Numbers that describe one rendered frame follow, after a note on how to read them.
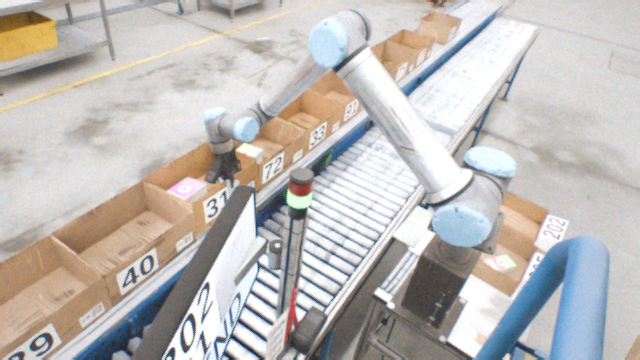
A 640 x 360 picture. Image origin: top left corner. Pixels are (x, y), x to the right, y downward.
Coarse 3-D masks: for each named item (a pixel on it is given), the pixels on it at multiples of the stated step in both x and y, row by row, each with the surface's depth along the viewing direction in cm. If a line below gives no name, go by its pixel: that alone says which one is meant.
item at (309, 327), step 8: (312, 312) 125; (320, 312) 126; (304, 320) 123; (312, 320) 123; (320, 320) 123; (296, 328) 121; (304, 328) 121; (312, 328) 121; (320, 328) 123; (296, 336) 120; (304, 336) 120; (312, 336) 120; (304, 344) 119; (312, 344) 127; (304, 352) 125
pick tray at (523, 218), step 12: (504, 204) 228; (516, 204) 224; (528, 204) 220; (516, 216) 223; (528, 216) 223; (540, 216) 219; (504, 228) 204; (516, 228) 215; (528, 228) 216; (540, 228) 210; (528, 240) 199
